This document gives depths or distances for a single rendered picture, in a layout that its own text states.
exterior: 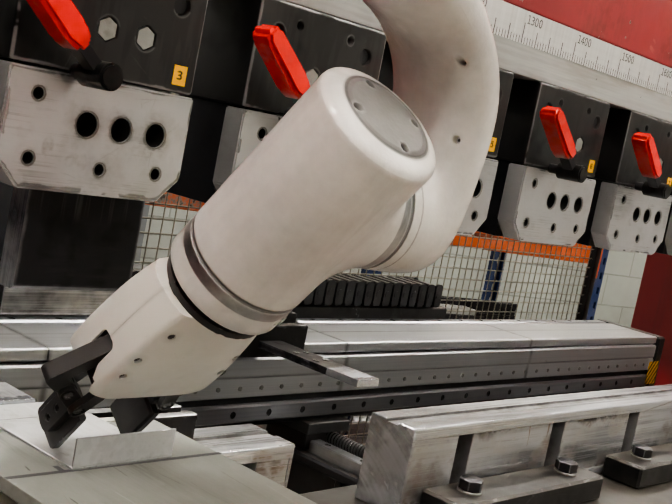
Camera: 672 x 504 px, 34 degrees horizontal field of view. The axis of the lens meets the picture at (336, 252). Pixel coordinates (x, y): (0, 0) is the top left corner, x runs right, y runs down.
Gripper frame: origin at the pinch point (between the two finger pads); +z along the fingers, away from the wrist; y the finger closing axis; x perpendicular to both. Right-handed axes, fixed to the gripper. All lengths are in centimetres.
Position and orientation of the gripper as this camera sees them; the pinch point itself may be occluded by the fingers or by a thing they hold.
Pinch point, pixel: (96, 413)
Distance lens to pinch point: 79.5
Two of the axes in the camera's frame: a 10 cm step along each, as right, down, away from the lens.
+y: -6.6, -0.5, -7.5
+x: 4.2, 8.0, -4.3
